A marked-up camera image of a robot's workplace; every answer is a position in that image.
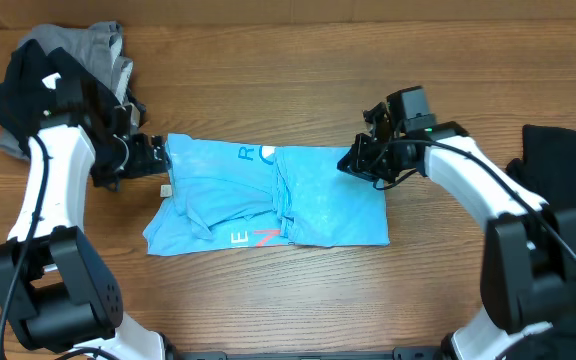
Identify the light blue printed t-shirt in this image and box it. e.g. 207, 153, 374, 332
143, 134, 390, 256

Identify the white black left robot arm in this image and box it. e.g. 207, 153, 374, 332
0, 125, 180, 359

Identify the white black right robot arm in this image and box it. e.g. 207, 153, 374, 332
337, 102, 576, 359

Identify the grey folded shirt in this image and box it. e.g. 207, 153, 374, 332
0, 21, 133, 158

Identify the black folded shirt with tag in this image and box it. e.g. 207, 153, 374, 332
0, 40, 94, 156

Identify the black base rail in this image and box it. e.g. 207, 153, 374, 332
177, 346, 451, 360

